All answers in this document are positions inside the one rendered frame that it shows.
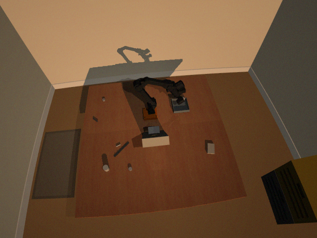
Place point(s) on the dark grey cylinder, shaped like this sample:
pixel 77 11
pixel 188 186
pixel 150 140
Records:
pixel 106 168

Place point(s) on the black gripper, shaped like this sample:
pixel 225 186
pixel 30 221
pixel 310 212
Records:
pixel 180 98

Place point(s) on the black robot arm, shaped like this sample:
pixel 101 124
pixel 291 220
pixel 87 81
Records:
pixel 167 84

